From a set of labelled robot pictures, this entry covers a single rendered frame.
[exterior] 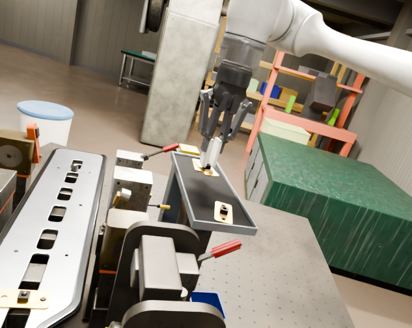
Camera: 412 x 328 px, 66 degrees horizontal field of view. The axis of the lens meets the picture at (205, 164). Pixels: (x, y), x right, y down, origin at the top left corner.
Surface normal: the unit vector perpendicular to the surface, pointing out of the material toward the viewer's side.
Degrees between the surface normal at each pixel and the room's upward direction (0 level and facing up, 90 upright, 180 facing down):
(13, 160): 90
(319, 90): 49
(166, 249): 0
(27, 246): 0
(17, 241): 0
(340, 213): 90
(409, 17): 90
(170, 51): 92
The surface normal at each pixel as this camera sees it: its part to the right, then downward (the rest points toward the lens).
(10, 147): 0.21, 0.40
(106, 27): -0.09, 0.32
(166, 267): 0.27, -0.90
